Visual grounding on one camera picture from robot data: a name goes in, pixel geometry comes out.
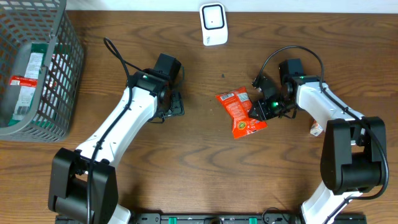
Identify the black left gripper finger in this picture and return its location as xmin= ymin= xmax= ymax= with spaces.
xmin=164 ymin=108 xmax=185 ymax=118
xmin=172 ymin=90 xmax=183 ymax=109

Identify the orange-red snack bag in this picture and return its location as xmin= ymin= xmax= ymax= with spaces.
xmin=216 ymin=86 xmax=267 ymax=139

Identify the small orange white packet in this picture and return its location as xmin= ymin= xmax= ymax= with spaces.
xmin=310 ymin=121 xmax=323 ymax=136

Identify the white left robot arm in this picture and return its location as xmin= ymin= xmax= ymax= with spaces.
xmin=48 ymin=68 xmax=184 ymax=223

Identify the white barcode scanner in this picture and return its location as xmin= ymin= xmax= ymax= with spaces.
xmin=199 ymin=2 xmax=228 ymax=46

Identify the green white packet in basket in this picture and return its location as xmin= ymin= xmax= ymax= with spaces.
xmin=7 ymin=44 xmax=60 ymax=126

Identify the grey mesh plastic basket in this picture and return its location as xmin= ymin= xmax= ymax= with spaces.
xmin=1 ymin=1 xmax=85 ymax=142

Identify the black mounting rail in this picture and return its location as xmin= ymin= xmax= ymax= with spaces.
xmin=55 ymin=212 xmax=367 ymax=224

